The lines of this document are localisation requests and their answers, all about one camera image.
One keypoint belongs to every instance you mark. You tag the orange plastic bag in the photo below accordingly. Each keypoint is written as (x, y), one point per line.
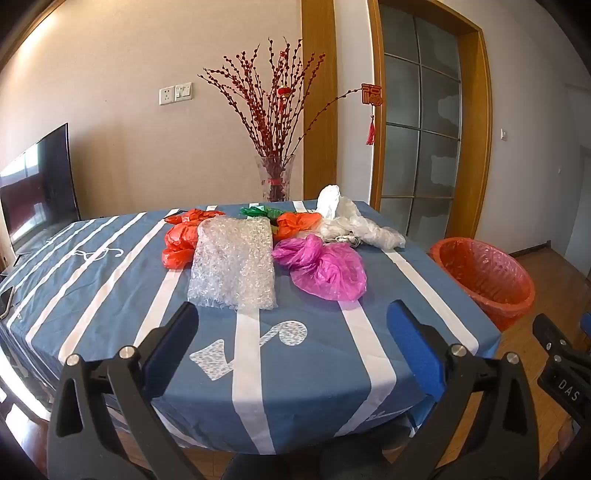
(295, 224)

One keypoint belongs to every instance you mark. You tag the small red lantern ornament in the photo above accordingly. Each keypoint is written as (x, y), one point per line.
(284, 91)

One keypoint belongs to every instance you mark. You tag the red knot tassel ornament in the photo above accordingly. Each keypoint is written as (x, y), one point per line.
(371, 94)

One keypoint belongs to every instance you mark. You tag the red berry branches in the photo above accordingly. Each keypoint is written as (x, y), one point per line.
(272, 115)

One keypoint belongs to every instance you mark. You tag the red plastic bag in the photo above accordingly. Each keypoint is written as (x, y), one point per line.
(178, 240)

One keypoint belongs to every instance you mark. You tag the white wall switch plate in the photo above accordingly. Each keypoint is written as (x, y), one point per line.
(183, 91)

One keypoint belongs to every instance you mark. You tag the bubble wrap sheet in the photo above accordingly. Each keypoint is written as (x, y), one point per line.
(231, 263)

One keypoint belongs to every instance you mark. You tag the wooden door frame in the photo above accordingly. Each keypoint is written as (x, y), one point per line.
(478, 138)

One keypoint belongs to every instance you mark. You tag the clear plastic bag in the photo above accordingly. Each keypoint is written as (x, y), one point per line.
(369, 230)

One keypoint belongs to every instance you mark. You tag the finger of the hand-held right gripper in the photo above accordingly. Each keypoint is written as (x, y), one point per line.
(587, 325)
(551, 334)

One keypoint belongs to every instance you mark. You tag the pink plastic bag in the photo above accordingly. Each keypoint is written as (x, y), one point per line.
(323, 267)

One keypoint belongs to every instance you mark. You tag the black flat screen television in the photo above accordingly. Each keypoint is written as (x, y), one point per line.
(37, 194)

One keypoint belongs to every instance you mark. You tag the frosted glass sliding door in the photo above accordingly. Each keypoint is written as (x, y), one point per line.
(420, 138)

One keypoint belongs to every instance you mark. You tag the clear glass vase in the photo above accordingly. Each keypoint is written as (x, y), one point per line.
(275, 187)

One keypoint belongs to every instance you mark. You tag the red lined trash bin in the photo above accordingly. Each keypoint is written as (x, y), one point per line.
(485, 277)

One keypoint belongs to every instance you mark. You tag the white plastic bag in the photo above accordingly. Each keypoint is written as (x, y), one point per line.
(330, 198)

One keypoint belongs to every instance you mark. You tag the blue striped tablecloth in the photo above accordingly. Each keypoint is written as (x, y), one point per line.
(300, 369)

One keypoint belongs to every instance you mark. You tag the white wall socket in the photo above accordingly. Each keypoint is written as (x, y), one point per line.
(165, 95)

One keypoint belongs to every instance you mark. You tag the dark green plastic bag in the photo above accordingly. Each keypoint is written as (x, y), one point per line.
(253, 212)

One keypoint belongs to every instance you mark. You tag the wooden wall panel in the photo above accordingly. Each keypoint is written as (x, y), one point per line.
(319, 101)

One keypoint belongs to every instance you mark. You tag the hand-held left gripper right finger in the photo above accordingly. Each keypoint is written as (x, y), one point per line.
(415, 350)

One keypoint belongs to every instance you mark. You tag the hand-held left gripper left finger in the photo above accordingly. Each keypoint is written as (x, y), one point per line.
(173, 341)

